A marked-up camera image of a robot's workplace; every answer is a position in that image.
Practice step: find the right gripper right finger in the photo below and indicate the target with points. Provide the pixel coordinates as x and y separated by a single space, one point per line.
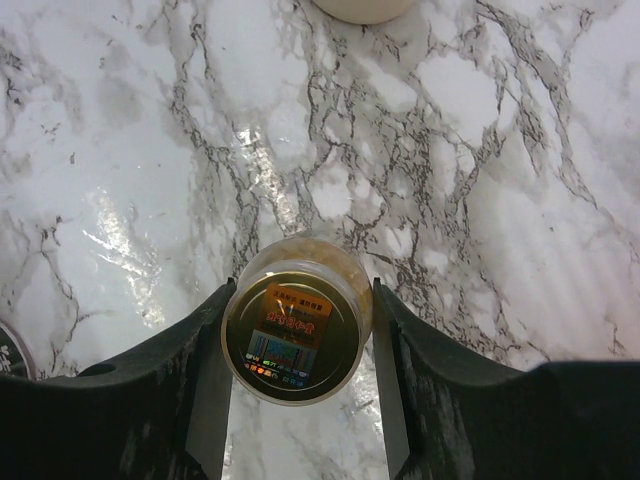
450 413

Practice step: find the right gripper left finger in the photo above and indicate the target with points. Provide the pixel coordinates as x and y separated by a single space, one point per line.
156 411

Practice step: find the clear pill bottle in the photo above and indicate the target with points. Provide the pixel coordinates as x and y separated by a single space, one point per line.
300 320

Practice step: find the cream lotion pump bottle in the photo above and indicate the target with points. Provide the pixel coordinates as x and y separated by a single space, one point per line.
364 12

